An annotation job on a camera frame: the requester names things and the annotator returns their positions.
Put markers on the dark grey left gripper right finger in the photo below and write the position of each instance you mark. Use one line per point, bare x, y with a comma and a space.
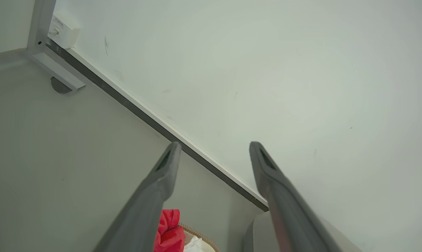
284, 206

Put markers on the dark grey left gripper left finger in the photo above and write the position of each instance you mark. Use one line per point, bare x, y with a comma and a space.
147, 206

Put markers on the red fleece garment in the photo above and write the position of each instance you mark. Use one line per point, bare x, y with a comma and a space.
168, 232

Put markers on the white garment with red stripe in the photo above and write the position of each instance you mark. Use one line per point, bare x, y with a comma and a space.
196, 245

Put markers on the woven wicker laundry basket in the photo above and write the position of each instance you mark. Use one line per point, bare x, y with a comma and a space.
201, 235

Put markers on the white and grey baseboard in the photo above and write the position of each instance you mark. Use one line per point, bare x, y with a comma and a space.
140, 110

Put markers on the grey round floor foot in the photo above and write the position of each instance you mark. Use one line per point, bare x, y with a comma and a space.
59, 86

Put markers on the white wall box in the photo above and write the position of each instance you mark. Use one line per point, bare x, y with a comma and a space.
64, 31

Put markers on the grey metal frame post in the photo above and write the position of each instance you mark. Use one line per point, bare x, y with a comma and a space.
41, 24

